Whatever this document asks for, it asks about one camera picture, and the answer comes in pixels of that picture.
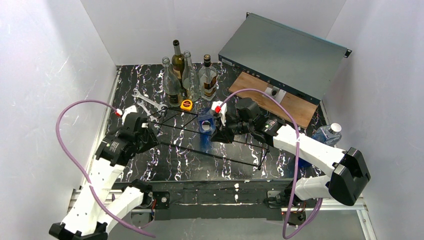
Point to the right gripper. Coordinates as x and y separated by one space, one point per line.
220 131

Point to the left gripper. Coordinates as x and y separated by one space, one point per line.
145 135

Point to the blue square bottle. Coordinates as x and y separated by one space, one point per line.
326 136
206 127

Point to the black wire wine rack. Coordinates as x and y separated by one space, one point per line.
163 115

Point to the clear bottle with dark label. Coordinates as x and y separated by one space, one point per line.
171 84

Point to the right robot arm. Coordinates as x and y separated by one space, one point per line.
345 171

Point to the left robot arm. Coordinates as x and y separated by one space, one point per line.
87 220

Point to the square whisky bottle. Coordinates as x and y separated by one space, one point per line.
208 79

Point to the tall clear glass bottle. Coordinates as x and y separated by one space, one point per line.
190 79

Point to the dark green wine bottle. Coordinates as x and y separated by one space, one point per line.
178 63

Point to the grey rack server unit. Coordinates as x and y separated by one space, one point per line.
292 60

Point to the silver open-end wrench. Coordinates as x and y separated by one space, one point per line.
159 106

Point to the yellow tape measure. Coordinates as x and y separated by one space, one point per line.
186 105

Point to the wooden board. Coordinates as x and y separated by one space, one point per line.
301 110

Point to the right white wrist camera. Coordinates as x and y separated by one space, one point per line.
220 108

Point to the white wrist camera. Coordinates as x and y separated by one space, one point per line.
123 113
220 108

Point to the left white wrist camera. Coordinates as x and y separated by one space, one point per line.
123 113

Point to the metal bracket on board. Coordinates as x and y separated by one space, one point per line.
276 93

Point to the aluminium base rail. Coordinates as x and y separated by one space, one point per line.
215 197

